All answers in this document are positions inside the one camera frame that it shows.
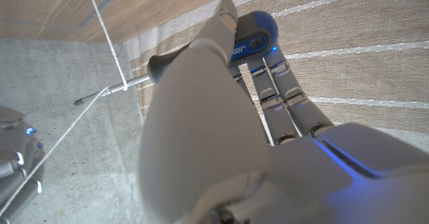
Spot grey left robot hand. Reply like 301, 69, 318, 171
137, 0, 429, 224

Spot white string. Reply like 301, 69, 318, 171
0, 0, 129, 218

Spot beige striped backdrop cloth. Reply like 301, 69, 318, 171
122, 0, 429, 134

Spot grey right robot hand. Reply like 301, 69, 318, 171
0, 105, 46, 224

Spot blue black handled screwdriver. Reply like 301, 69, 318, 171
73, 10, 279, 106

